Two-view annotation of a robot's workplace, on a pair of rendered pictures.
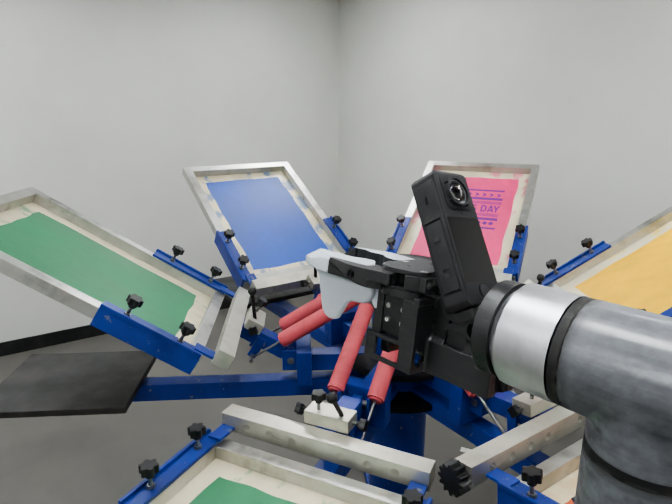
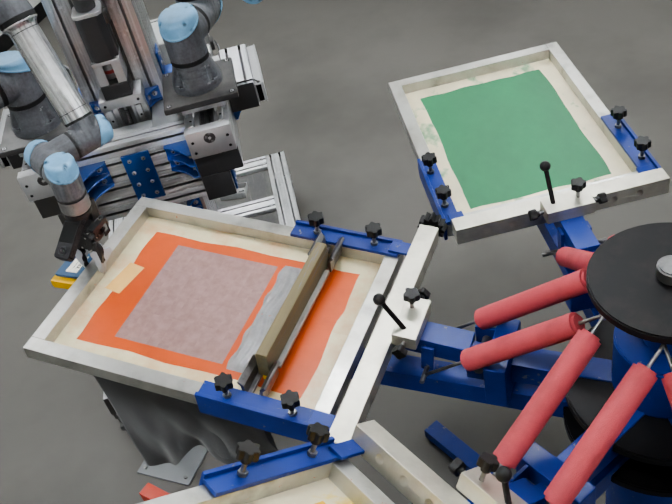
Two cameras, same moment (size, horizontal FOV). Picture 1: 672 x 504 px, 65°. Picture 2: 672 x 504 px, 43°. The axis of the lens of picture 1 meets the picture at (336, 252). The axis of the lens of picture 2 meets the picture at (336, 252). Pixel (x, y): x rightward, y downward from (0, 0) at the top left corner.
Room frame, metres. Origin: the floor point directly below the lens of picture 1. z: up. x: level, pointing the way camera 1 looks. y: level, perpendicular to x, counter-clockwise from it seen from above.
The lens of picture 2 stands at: (2.41, -1.23, 2.52)
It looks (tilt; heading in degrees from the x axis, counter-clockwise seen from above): 41 degrees down; 154
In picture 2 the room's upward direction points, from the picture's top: 14 degrees counter-clockwise
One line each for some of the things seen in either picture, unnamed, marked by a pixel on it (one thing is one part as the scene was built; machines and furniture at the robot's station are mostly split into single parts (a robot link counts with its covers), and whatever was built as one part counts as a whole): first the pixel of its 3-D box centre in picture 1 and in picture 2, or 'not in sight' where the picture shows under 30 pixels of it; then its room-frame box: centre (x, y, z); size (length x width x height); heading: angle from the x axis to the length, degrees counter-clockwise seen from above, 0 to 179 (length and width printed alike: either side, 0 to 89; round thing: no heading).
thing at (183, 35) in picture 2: not in sight; (182, 31); (0.17, -0.46, 1.42); 0.13 x 0.12 x 0.14; 131
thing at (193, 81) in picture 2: not in sight; (193, 68); (0.18, -0.47, 1.31); 0.15 x 0.15 x 0.10
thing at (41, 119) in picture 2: not in sight; (31, 110); (-0.03, -0.92, 1.31); 0.15 x 0.15 x 0.10
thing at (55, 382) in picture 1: (207, 384); not in sight; (1.65, 0.44, 0.91); 1.34 x 0.41 x 0.08; 94
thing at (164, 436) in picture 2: not in sight; (199, 434); (0.90, -1.02, 0.74); 0.46 x 0.04 x 0.42; 34
